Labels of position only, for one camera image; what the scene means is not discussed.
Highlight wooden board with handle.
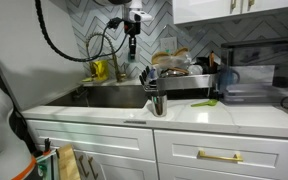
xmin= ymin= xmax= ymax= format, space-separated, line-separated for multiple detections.
xmin=172 ymin=46 xmax=190 ymax=58

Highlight blue translucent pitcher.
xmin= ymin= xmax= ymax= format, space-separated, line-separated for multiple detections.
xmin=217 ymin=66 xmax=241 ymax=96

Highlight gold spring kitchen faucet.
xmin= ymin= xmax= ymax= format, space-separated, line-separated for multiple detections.
xmin=85 ymin=32 xmax=128 ymax=84

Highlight gold cabinet door handle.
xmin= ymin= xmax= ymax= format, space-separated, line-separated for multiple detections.
xmin=78 ymin=154 xmax=87 ymax=178
xmin=87 ymin=156 xmax=99 ymax=180

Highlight white teal equipment frame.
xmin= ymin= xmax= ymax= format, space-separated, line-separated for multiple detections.
xmin=35 ymin=149 xmax=61 ymax=180

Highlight orange utensil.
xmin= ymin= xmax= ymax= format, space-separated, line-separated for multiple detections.
xmin=208 ymin=50 xmax=216 ymax=69

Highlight black countertop appliance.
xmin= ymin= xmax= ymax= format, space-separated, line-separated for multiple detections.
xmin=219 ymin=35 xmax=288 ymax=89

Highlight white drawer front without handle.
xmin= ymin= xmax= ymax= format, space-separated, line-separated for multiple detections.
xmin=27 ymin=120 xmax=156 ymax=161

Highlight thick black corrugated hose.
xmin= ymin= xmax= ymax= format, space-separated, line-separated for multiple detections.
xmin=33 ymin=0 xmax=129 ymax=63

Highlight brown wooden bowl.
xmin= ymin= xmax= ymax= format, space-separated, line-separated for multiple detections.
xmin=160 ymin=66 xmax=190 ymax=78

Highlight round wooden board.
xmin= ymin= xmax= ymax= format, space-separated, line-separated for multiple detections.
xmin=151 ymin=50 xmax=172 ymax=66

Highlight stainless steel cup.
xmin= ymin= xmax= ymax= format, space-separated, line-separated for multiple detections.
xmin=150 ymin=91 xmax=169 ymax=118

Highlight grey stacked trays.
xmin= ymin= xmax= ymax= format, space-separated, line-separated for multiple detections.
xmin=223 ymin=83 xmax=288 ymax=105

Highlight light wooden board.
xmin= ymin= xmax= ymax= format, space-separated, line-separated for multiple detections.
xmin=56 ymin=143 xmax=82 ymax=180

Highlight white wall outlet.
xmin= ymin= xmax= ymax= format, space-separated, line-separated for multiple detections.
xmin=159 ymin=36 xmax=179 ymax=55

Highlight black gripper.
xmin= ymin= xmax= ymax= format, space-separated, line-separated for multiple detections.
xmin=123 ymin=20 xmax=142 ymax=52

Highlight white upper cabinet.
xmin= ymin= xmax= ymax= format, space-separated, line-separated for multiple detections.
xmin=172 ymin=0 xmax=288 ymax=26

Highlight white bowl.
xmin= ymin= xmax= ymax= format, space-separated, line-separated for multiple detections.
xmin=187 ymin=64 xmax=204 ymax=76

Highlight white base cabinet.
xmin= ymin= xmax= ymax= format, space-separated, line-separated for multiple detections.
xmin=23 ymin=118 xmax=288 ymax=180

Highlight black steel drying rack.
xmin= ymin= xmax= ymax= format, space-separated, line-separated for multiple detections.
xmin=138 ymin=65 xmax=218 ymax=101

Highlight clear plastic tub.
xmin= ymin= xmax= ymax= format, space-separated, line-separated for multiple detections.
xmin=157 ymin=54 xmax=192 ymax=70

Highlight white drawer front with handle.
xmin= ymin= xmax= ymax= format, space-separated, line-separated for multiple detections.
xmin=153 ymin=129 xmax=288 ymax=180

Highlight lime green plastic spoon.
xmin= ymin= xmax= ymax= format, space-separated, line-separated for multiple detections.
xmin=190 ymin=98 xmax=219 ymax=108

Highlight black utensil holder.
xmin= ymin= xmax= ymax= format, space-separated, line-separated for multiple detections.
xmin=196 ymin=55 xmax=218 ymax=75

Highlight stainless steel sink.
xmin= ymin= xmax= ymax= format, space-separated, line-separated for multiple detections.
xmin=45 ymin=84 xmax=150 ymax=109

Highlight gold drawer handle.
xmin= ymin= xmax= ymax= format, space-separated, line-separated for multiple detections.
xmin=197 ymin=150 xmax=245 ymax=164

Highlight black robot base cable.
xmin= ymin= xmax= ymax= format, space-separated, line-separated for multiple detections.
xmin=10 ymin=104 xmax=36 ymax=153

